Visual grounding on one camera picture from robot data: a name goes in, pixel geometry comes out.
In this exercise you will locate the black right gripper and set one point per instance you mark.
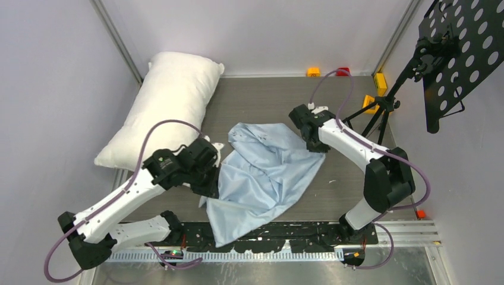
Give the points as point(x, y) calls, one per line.
point(323, 148)

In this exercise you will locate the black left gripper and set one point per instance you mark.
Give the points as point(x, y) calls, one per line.
point(211, 190)

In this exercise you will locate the light blue pillowcase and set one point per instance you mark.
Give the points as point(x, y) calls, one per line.
point(267, 172)

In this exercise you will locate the white pillow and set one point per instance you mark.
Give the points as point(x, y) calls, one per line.
point(168, 110)

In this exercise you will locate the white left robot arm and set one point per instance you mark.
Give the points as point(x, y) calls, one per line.
point(95, 234)

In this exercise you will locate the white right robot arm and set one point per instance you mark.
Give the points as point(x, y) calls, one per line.
point(388, 178)

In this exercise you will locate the orange toy block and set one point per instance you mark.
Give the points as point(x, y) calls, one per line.
point(313, 72)

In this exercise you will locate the red toy block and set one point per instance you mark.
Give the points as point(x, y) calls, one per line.
point(343, 72)

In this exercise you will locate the yellow block near tripod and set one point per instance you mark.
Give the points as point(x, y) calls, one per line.
point(368, 100)

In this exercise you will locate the black tripod stand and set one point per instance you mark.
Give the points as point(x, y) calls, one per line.
point(427, 55)

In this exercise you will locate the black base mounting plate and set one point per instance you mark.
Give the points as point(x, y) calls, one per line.
point(298, 236)

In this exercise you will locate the small orange block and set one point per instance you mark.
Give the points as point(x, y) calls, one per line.
point(420, 214)

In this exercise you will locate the black perforated stand plate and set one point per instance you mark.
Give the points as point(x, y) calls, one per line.
point(468, 46)

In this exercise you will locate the yellow block on rail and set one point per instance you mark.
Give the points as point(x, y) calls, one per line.
point(380, 84)

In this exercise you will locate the slotted cable duct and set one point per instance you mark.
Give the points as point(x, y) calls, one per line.
point(137, 255)

